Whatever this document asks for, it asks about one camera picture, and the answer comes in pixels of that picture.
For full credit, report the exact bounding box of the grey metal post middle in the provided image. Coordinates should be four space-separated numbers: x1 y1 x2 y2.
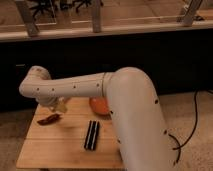
91 0 101 33

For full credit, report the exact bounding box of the black white striped block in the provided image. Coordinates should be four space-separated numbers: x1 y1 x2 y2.
84 120 100 151

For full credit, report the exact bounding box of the black office chair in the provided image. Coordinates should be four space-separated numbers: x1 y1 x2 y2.
71 0 104 13
29 0 58 18

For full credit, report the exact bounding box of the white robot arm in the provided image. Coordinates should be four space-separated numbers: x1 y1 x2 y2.
19 66 178 171

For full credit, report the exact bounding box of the grey metal post left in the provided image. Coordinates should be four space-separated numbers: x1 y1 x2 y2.
14 0 39 37

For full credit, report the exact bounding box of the black office chair right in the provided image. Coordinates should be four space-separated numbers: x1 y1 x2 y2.
71 0 104 13

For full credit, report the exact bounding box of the black cable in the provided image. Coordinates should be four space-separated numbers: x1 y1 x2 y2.
168 89 213 166

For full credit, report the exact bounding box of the orange bowl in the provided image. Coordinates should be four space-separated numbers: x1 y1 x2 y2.
89 98 109 115

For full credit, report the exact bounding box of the wooden table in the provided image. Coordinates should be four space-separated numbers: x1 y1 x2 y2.
16 98 124 171

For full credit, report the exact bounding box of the grey metal post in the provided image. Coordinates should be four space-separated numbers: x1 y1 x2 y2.
182 0 203 27
14 0 39 37
91 0 101 33

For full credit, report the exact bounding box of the dried red chili pepper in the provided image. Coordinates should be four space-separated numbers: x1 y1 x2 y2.
37 114 60 126

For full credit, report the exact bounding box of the grey metal post right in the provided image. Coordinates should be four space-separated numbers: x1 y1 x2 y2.
182 0 203 27

